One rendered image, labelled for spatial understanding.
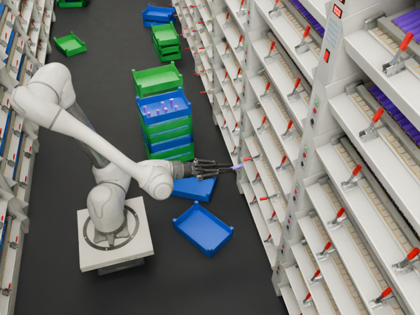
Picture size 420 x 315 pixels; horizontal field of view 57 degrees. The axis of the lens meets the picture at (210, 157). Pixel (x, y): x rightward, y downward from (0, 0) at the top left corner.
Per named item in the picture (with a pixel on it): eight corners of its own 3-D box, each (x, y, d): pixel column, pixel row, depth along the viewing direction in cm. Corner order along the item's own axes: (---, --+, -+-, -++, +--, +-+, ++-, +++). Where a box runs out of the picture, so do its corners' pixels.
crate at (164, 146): (150, 154, 251) (148, 144, 245) (142, 134, 265) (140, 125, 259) (193, 142, 259) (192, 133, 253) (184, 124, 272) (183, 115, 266)
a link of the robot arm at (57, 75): (104, 203, 205) (114, 173, 221) (131, 200, 201) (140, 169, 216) (14, 87, 154) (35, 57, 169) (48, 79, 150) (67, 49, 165)
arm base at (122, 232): (94, 250, 191) (90, 245, 187) (93, 215, 207) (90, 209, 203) (130, 244, 194) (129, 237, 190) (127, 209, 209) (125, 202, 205)
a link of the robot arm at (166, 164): (167, 177, 181) (171, 188, 169) (134, 179, 177) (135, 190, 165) (167, 155, 177) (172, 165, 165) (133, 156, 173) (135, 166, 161)
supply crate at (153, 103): (145, 125, 234) (143, 115, 228) (137, 106, 247) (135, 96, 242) (191, 114, 242) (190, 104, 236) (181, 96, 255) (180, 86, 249)
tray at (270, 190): (284, 232, 174) (280, 222, 168) (246, 143, 216) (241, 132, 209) (326, 215, 172) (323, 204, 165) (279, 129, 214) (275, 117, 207)
